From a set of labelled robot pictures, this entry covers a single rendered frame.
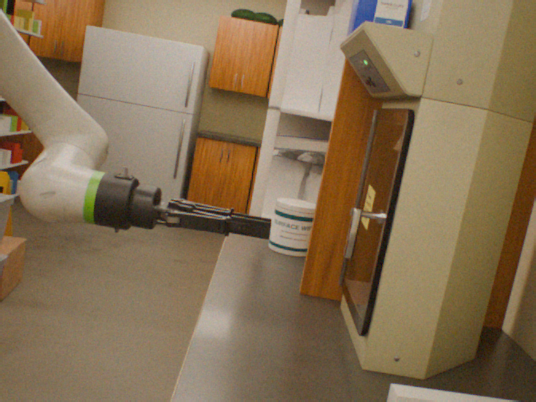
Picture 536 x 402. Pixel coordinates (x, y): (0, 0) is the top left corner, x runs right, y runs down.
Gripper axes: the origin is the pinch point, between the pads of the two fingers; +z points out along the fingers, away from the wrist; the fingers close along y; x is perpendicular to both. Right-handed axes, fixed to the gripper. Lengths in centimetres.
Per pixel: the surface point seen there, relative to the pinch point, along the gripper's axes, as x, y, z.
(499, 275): 8, 32, 59
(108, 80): -10, 482, -161
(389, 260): 0.6, -4.8, 23.9
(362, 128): -19.3, 32.5, 20.6
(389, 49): -33.0, -4.3, 16.7
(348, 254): 1.8, -0.3, 17.8
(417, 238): -3.9, -4.7, 27.7
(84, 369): 117, 157, -65
